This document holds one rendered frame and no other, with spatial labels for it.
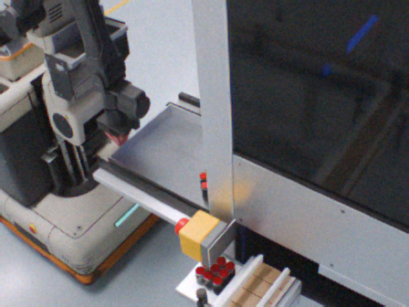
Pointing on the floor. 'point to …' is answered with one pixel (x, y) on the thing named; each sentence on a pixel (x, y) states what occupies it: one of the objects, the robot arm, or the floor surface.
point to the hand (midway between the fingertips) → (122, 145)
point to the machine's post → (217, 110)
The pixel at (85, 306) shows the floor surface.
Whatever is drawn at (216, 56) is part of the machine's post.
